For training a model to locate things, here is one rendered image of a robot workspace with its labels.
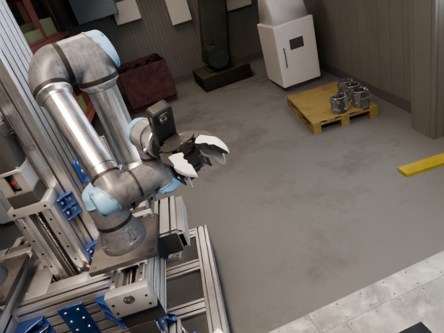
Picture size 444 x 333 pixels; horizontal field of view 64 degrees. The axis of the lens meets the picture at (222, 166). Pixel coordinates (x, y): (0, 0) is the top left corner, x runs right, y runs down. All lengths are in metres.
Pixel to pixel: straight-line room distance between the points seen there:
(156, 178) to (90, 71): 0.35
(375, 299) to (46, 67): 1.10
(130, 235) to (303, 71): 4.44
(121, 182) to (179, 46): 6.68
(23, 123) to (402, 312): 1.25
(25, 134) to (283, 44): 4.25
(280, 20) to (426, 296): 4.42
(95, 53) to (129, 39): 6.44
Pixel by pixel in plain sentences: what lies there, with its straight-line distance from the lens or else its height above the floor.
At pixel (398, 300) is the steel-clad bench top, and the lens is 1.19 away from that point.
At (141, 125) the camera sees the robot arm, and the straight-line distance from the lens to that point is 0.85.
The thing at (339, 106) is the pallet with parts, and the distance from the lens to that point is 3.94.
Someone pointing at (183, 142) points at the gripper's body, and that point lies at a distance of 0.69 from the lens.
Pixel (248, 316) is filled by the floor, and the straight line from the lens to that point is 2.23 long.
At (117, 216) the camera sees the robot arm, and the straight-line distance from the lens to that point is 1.16.
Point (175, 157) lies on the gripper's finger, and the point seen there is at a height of 1.46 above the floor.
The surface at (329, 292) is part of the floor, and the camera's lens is 2.25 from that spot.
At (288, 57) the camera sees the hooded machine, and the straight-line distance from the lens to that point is 5.21.
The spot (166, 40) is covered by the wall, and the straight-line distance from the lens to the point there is 7.46.
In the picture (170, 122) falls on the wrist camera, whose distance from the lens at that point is 0.71.
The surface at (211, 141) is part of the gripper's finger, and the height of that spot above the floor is 1.47.
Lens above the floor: 1.73
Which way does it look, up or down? 28 degrees down
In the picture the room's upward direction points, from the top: 17 degrees counter-clockwise
